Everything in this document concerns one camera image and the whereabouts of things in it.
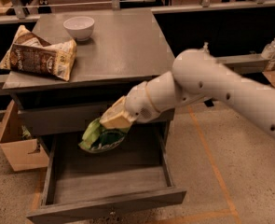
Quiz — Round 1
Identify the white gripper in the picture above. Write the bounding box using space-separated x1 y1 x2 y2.
100 72 187 129

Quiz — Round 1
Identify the green rice chip bag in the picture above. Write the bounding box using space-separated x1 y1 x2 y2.
78 119 130 154

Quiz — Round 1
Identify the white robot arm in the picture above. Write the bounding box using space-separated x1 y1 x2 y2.
100 49 275 139

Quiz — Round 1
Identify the grey wooden drawer cabinet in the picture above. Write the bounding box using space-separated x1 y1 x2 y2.
1 8 187 224

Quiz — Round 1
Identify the closed grey top drawer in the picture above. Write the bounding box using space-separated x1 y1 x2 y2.
17 100 176 136

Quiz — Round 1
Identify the open grey middle drawer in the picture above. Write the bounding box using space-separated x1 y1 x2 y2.
27 123 186 224

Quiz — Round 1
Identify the brown and cream chip bag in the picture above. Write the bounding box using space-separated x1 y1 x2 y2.
0 25 76 81

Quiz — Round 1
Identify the white ceramic bowl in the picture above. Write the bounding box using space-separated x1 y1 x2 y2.
63 16 95 41

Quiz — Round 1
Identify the brown cardboard box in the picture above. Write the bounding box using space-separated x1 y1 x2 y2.
0 101 48 172

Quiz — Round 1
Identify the clear sanitizer pump bottle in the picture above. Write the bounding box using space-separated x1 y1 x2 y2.
201 42 210 53

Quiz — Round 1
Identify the grey metal railing shelf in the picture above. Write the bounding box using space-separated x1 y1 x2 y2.
0 51 275 97

